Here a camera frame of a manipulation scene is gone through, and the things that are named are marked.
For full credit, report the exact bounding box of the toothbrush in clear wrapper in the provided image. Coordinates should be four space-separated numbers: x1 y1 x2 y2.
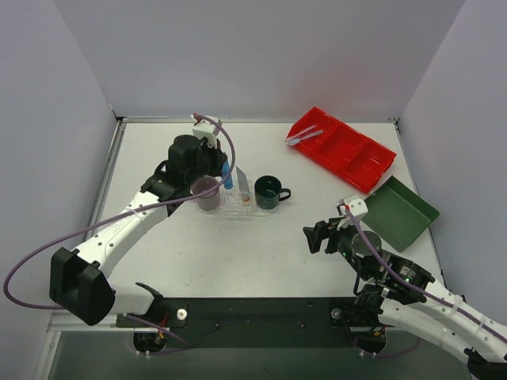
285 125 324 146

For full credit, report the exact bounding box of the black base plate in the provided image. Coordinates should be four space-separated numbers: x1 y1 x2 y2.
116 297 387 352

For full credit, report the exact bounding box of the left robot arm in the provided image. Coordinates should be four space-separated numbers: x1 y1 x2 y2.
49 132 227 326

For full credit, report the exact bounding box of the purple cup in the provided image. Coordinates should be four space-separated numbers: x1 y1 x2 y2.
191 176 220 211

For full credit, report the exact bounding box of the green bin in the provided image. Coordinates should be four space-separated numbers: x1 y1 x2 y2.
362 176 440 253

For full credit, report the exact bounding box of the blue toothpaste tube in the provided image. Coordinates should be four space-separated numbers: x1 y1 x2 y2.
221 161 234 190

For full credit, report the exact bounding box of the dark green mug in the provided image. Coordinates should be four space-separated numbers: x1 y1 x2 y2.
254 175 292 210

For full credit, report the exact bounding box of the aluminium rail frame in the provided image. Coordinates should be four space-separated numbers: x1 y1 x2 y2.
47 310 134 333

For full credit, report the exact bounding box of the clear textured plastic tray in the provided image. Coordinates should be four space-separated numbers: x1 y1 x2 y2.
196 180 279 217

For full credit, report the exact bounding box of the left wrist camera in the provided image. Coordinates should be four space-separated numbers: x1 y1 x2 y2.
191 115 222 148

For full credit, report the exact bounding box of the red divided bin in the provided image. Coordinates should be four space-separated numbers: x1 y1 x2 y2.
286 107 397 194

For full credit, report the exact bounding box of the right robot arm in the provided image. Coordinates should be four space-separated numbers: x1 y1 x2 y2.
303 218 506 379

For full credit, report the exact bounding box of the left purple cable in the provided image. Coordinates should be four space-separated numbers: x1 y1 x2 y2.
2 113 238 355

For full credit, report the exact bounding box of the white orange-capped toothpaste tube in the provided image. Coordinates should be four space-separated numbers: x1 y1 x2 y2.
236 167 251 203

